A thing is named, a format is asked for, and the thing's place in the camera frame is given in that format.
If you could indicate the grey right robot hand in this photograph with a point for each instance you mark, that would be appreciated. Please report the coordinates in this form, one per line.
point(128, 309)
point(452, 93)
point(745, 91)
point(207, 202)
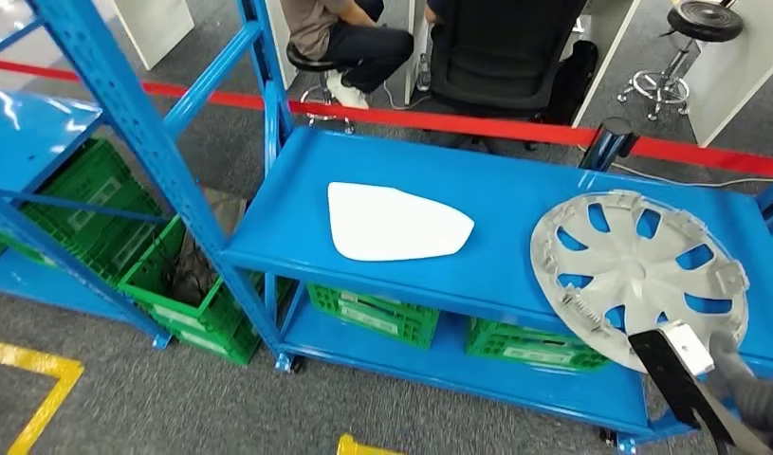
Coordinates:
point(728, 358)

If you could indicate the grey plastic wheel hubcap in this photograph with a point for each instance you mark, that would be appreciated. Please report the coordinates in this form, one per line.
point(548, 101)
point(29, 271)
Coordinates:
point(637, 276)

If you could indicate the blue steel shelf rack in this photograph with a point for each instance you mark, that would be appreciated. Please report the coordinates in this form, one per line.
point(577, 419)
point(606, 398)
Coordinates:
point(486, 188)
point(21, 132)

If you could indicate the white plastic cover part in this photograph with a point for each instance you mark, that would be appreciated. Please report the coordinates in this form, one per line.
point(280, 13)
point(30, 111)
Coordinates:
point(392, 223)

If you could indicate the black backpack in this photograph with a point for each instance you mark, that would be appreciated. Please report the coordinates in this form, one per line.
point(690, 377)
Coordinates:
point(571, 81)

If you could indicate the black round chrome stool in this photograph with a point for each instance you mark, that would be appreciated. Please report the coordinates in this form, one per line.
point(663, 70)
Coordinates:
point(310, 66)
point(694, 38)

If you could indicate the red barrier belt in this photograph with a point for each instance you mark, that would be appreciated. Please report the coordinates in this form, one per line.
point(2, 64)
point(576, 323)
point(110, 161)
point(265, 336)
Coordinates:
point(486, 125)

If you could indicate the yellow floor tape square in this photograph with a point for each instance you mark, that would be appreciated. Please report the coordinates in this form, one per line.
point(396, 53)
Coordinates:
point(361, 447)
point(54, 402)

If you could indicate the black office chair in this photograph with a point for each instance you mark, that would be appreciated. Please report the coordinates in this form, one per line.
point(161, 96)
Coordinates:
point(499, 56)

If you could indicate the clear water bottle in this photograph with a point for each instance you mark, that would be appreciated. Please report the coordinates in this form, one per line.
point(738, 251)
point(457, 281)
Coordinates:
point(424, 72)

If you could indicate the person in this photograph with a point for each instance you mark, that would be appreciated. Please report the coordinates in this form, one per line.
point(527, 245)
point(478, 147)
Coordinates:
point(361, 44)
point(436, 9)

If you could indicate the white cabinet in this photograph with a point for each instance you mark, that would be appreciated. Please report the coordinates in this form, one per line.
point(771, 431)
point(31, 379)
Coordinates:
point(153, 25)

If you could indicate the black stanchion post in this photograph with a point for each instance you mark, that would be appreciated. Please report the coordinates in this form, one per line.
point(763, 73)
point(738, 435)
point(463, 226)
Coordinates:
point(606, 147)

